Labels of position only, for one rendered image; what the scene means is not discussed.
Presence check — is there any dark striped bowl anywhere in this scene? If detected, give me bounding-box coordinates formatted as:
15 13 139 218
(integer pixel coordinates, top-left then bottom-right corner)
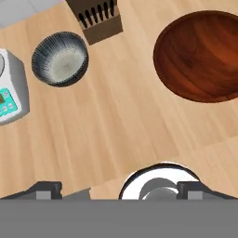
31 31 89 88

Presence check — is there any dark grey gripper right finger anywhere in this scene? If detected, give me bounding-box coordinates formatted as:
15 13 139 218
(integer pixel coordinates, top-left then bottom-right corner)
176 180 238 201

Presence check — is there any white bowl with black rim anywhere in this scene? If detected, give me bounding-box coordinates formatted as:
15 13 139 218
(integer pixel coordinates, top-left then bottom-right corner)
118 161 201 201

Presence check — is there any white appliance with teal panel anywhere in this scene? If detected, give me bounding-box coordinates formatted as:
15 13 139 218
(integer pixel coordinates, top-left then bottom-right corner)
0 47 31 126

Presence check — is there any brown knife block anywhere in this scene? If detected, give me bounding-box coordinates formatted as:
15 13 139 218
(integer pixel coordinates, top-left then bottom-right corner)
65 0 125 46

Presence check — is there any large brown wooden bowl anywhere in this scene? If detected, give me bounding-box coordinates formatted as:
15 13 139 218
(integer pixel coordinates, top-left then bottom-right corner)
152 9 238 104

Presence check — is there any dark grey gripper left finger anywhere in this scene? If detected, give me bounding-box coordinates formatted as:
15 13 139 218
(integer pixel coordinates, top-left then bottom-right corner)
0 180 63 201

